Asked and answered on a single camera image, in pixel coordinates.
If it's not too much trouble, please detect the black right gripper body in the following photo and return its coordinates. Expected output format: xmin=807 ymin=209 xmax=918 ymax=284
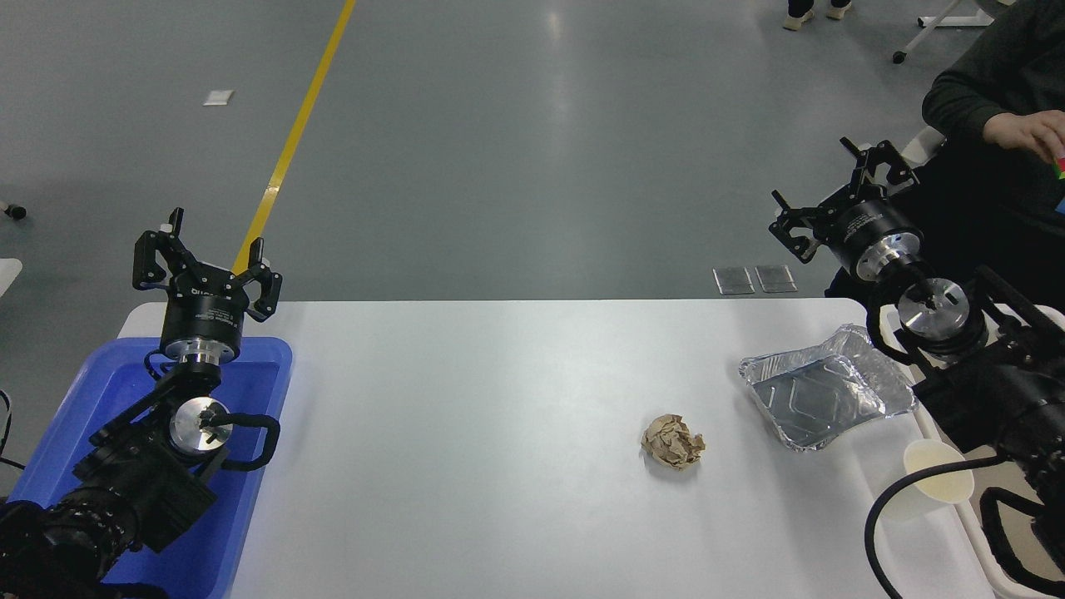
xmin=820 ymin=198 xmax=918 ymax=272

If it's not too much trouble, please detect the white chair seat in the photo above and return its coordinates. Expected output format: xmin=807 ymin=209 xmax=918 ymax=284
xmin=901 ymin=125 xmax=949 ymax=166

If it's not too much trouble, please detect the crumpled tan paper ball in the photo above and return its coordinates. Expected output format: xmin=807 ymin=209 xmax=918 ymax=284
xmin=641 ymin=413 xmax=706 ymax=472

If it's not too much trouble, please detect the large pale bin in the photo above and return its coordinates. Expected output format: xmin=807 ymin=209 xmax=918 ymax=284
xmin=878 ymin=301 xmax=1065 ymax=599

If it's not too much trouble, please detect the person's hand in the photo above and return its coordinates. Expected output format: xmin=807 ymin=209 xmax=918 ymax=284
xmin=983 ymin=110 xmax=1065 ymax=163

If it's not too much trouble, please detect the silver foil tray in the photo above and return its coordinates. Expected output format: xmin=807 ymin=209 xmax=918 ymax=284
xmin=739 ymin=323 xmax=920 ymax=453

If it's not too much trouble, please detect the blue plastic tray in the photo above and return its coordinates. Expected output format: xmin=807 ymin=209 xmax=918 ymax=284
xmin=7 ymin=335 xmax=294 ymax=599

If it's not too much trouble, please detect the person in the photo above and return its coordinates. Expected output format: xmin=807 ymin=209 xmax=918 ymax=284
xmin=782 ymin=0 xmax=854 ymax=32
xmin=824 ymin=0 xmax=1065 ymax=300

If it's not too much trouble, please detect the thin black cable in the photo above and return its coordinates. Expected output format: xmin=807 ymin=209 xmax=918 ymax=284
xmin=0 ymin=389 xmax=26 ymax=471

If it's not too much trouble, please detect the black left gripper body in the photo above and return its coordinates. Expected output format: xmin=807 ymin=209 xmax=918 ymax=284
xmin=160 ymin=266 xmax=250 ymax=360

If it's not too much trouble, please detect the white wheeled stand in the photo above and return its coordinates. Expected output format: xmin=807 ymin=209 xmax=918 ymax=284
xmin=893 ymin=0 xmax=995 ymax=65

